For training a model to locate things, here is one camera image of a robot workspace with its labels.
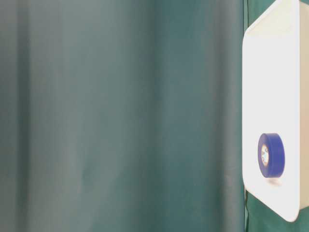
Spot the blue tape roll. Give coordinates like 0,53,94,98
257,133,285,178

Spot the white rectangular plastic case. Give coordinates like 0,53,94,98
242,0,309,222

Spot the green table cloth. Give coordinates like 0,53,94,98
0,0,309,232

